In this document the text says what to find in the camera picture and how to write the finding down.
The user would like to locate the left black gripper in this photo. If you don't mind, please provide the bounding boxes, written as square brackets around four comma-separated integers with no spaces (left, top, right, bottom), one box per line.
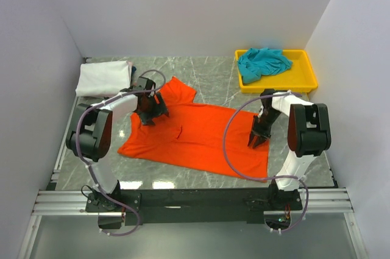
[137,92,169,126]

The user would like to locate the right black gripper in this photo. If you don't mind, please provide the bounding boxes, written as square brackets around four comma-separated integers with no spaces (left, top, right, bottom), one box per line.
[248,109,282,149]

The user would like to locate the orange t-shirt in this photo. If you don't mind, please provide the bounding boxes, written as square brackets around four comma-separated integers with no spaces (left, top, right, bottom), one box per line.
[118,77,269,178]

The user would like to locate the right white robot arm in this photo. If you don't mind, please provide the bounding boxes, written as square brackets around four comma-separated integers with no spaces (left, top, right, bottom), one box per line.
[248,89,332,210]

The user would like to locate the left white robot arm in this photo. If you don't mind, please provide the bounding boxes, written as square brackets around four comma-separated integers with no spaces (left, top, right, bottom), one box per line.
[65,76,169,211]

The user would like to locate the folded dark blue t-shirt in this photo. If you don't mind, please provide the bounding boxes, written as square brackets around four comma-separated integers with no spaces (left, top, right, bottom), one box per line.
[130,66,137,85]

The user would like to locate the folded white t-shirt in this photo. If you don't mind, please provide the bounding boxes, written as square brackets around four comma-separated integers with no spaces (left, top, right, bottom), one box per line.
[76,60,133,97]

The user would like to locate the teal t-shirt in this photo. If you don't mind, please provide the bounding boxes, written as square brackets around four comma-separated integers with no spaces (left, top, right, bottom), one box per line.
[238,48,293,85]

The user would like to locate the yellow plastic tray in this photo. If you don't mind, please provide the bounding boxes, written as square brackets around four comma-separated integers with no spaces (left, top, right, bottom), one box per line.
[235,48,318,93]

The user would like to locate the black base beam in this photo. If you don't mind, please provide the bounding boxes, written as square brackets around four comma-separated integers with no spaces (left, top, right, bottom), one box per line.
[85,185,303,229]

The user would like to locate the aluminium frame rail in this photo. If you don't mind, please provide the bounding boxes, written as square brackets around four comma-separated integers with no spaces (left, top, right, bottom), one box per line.
[31,188,354,216]

